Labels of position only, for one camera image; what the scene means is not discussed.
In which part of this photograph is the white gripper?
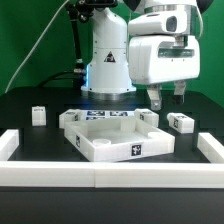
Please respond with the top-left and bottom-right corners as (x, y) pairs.
(128, 35), (200, 110)

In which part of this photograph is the white square tabletop part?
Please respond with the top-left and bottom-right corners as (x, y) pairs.
(64, 116), (175, 162)

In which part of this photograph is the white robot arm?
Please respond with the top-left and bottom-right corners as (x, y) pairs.
(67, 0), (209, 110)

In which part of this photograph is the blue marker sheet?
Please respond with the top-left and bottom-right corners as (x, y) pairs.
(80, 110), (134, 120)

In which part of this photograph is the white U-shaped fence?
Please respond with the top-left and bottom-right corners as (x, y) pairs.
(0, 129), (224, 189)

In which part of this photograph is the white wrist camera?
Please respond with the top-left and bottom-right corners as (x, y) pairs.
(128, 11), (187, 35)

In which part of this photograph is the black cable bundle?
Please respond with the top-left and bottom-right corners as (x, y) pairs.
(37, 2), (88, 89)

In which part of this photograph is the white cable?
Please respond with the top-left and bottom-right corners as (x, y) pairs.
(3, 0), (72, 95)

